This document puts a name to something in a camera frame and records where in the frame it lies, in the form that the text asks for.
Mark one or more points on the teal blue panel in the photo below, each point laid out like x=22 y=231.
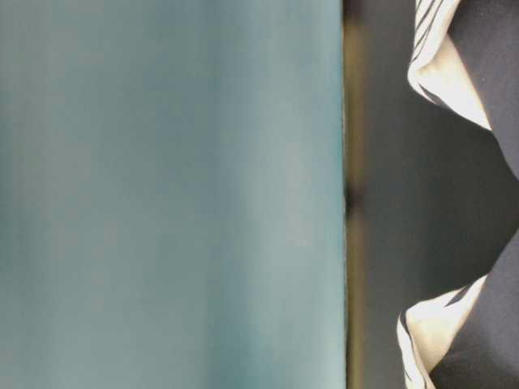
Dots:
x=171 y=194

